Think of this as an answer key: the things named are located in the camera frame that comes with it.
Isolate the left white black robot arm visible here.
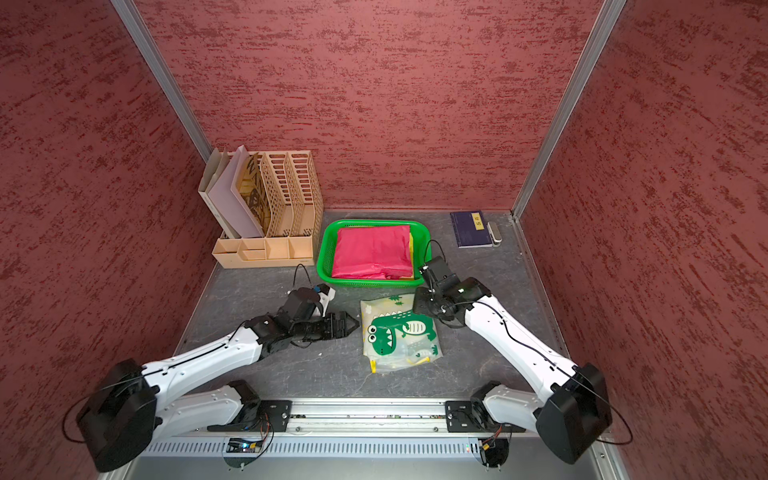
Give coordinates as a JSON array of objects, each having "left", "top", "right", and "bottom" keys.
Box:
[{"left": 75, "top": 311, "right": 360, "bottom": 473}]

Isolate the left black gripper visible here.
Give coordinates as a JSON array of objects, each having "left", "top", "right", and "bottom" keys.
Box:
[{"left": 292, "top": 312, "right": 360, "bottom": 341}]

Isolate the aluminium front rail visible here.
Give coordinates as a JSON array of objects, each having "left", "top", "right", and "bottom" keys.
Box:
[{"left": 122, "top": 397, "right": 613, "bottom": 438}]

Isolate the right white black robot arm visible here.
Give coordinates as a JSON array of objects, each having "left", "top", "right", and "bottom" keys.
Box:
[{"left": 413, "top": 277, "right": 635, "bottom": 464}]

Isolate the small grey white device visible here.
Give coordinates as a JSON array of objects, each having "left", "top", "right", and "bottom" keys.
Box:
[{"left": 487, "top": 221, "right": 503, "bottom": 247}]

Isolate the aluminium corner post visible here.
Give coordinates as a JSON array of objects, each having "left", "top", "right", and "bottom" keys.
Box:
[
  {"left": 511, "top": 0, "right": 626, "bottom": 222},
  {"left": 110, "top": 0, "right": 213, "bottom": 161}
]

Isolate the dark blue book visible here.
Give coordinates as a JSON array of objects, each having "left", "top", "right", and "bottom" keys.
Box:
[{"left": 450, "top": 210, "right": 493, "bottom": 248}]

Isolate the left circuit board with wires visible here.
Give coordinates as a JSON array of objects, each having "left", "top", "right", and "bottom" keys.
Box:
[{"left": 223, "top": 438, "right": 270, "bottom": 470}]

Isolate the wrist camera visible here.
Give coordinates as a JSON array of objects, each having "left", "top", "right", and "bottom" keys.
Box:
[
  {"left": 281, "top": 283, "right": 335, "bottom": 322},
  {"left": 420, "top": 256, "right": 460, "bottom": 295}
]

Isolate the left aluminium corner post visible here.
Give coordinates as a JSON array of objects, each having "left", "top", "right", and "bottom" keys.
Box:
[{"left": 110, "top": 0, "right": 213, "bottom": 161}]

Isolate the pink raincoat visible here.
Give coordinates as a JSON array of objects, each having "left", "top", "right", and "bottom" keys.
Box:
[{"left": 332, "top": 225, "right": 411, "bottom": 280}]

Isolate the beige desk file organizer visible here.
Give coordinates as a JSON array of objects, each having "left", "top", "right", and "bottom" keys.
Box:
[{"left": 212, "top": 150, "right": 324, "bottom": 269}]

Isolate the green dinosaur raincoat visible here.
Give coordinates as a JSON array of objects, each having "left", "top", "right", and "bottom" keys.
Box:
[{"left": 360, "top": 293, "right": 443, "bottom": 374}]

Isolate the yellow duck raincoat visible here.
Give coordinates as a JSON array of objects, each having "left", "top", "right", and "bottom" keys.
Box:
[{"left": 405, "top": 233, "right": 415, "bottom": 280}]

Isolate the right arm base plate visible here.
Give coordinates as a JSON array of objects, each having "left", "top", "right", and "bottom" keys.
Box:
[{"left": 445, "top": 400, "right": 526, "bottom": 435}]

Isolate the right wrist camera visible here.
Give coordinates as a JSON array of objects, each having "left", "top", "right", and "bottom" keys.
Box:
[{"left": 420, "top": 256, "right": 460, "bottom": 295}]

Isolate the beige cardboard folder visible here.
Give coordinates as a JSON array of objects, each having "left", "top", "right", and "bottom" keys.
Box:
[{"left": 197, "top": 148, "right": 240, "bottom": 239}]

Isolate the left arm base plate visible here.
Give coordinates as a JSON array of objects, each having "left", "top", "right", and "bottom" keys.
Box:
[{"left": 207, "top": 400, "right": 292, "bottom": 435}]

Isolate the green plastic basket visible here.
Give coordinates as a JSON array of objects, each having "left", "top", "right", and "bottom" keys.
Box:
[{"left": 316, "top": 219, "right": 432, "bottom": 288}]

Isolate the right aluminium corner post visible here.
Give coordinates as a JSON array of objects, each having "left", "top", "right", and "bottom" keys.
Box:
[{"left": 511, "top": 0, "right": 626, "bottom": 222}]

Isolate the brown patterned book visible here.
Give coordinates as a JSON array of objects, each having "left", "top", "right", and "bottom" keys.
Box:
[{"left": 235, "top": 153, "right": 271, "bottom": 236}]

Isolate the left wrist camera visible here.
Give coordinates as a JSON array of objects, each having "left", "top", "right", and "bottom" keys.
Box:
[{"left": 281, "top": 283, "right": 335, "bottom": 322}]

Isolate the lilac folder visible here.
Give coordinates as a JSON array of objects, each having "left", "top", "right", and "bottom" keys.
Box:
[{"left": 206, "top": 145, "right": 263, "bottom": 238}]

